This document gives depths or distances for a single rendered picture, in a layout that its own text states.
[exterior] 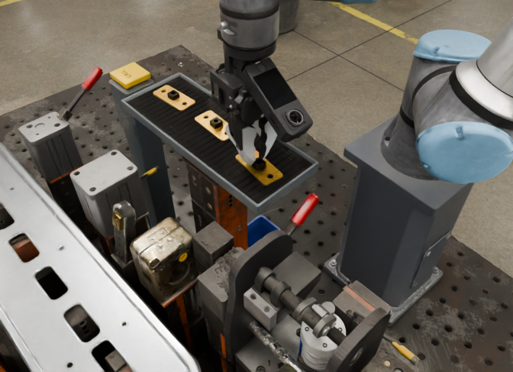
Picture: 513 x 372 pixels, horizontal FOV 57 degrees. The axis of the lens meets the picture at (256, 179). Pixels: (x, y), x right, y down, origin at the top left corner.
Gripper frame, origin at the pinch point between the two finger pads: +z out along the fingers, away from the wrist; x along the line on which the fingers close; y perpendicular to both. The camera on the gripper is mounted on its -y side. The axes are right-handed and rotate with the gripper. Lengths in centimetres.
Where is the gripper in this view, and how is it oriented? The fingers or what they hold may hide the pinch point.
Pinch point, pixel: (258, 158)
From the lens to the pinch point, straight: 75.8
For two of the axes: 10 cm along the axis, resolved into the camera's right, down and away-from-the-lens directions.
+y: -6.0, -5.7, 5.7
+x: -8.0, 4.2, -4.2
